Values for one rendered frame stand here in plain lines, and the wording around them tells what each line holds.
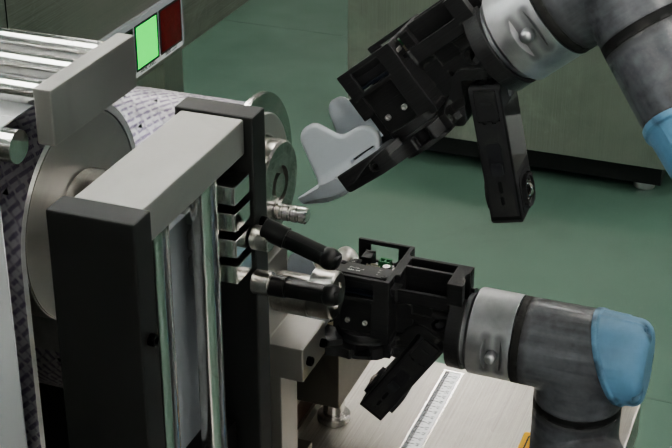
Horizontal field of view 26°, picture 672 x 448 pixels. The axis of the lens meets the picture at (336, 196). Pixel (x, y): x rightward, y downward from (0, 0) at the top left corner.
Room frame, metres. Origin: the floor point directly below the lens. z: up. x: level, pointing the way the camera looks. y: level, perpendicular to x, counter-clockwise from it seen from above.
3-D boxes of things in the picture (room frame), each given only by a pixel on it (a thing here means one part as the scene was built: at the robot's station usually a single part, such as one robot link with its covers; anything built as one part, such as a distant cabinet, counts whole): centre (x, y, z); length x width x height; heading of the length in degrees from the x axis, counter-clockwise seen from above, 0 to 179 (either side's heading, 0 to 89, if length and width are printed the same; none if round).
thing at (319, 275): (1.02, 0.01, 1.18); 0.04 x 0.02 x 0.04; 159
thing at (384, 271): (1.09, -0.06, 1.12); 0.12 x 0.08 x 0.09; 69
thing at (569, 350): (1.04, -0.21, 1.11); 0.11 x 0.08 x 0.09; 69
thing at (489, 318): (1.06, -0.13, 1.11); 0.08 x 0.05 x 0.08; 159
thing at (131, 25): (1.56, 0.23, 1.18); 0.25 x 0.01 x 0.07; 159
